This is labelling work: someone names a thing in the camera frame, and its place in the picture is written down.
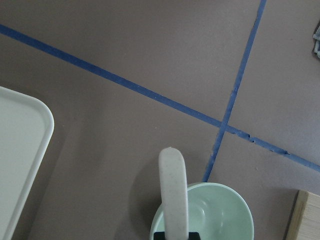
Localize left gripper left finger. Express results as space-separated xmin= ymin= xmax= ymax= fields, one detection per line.
xmin=153 ymin=231 xmax=166 ymax=240

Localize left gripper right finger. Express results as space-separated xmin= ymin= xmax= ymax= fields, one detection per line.
xmin=188 ymin=232 xmax=201 ymax=240

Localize white speckled spoon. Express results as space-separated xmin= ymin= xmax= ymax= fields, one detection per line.
xmin=158 ymin=147 xmax=189 ymax=240

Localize mint green bowl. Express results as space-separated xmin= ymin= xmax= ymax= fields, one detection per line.
xmin=149 ymin=182 xmax=255 ymax=240

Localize wooden cutting board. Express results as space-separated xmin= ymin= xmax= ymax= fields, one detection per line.
xmin=285 ymin=190 xmax=320 ymax=240

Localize white bear tray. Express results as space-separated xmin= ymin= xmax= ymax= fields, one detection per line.
xmin=0 ymin=87 xmax=55 ymax=240

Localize grey folded cloth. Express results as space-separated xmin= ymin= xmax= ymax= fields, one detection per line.
xmin=312 ymin=23 xmax=320 ymax=58

